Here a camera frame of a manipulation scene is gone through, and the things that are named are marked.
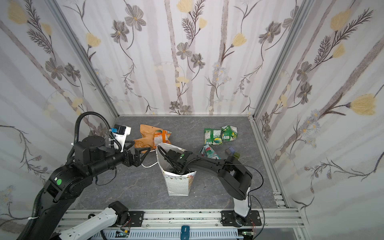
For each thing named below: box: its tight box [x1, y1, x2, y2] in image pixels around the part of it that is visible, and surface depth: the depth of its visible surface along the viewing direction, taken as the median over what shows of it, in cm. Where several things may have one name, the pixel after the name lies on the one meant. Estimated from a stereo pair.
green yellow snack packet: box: [220, 125, 238, 141], surface depth 107 cm
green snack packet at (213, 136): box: [204, 128, 223, 146], surface depth 106 cm
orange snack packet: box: [153, 129, 172, 149], surface depth 103 cm
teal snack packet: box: [201, 144, 222, 160], surface depth 96 cm
